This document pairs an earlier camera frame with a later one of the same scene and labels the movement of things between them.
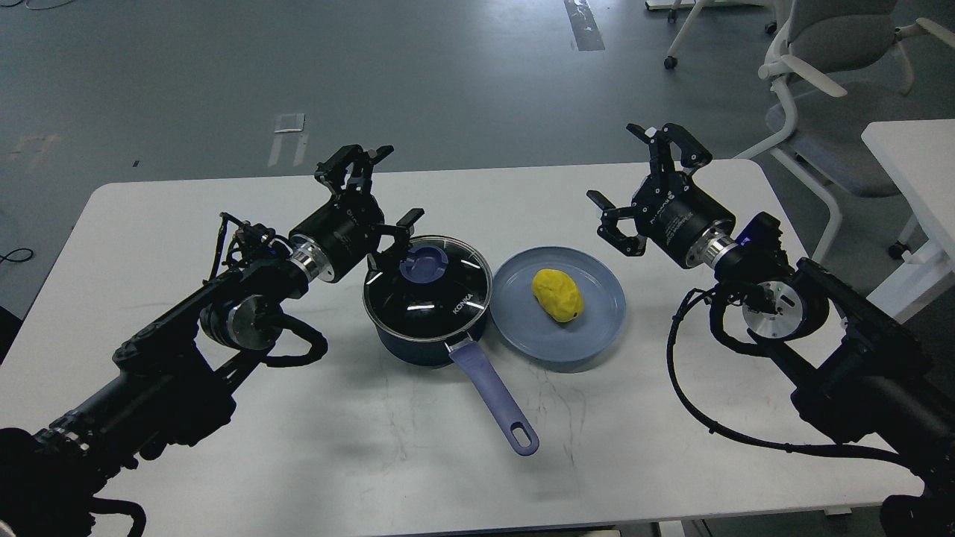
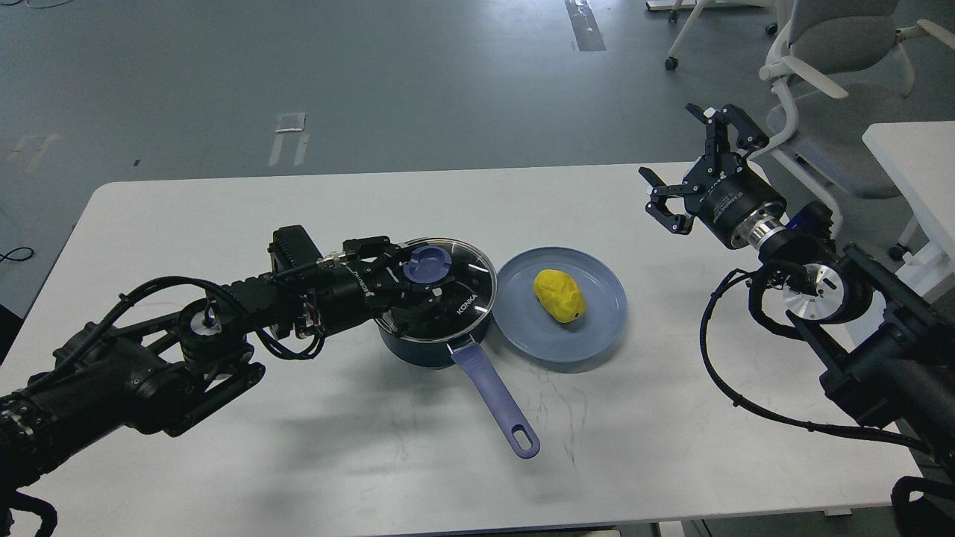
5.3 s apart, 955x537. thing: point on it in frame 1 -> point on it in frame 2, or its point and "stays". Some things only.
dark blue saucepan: x=433 y=299 stays
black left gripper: x=345 y=227 -> x=348 y=291
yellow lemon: x=558 y=294 stays
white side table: x=917 y=158 stays
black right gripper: x=671 y=207 -> x=721 y=189
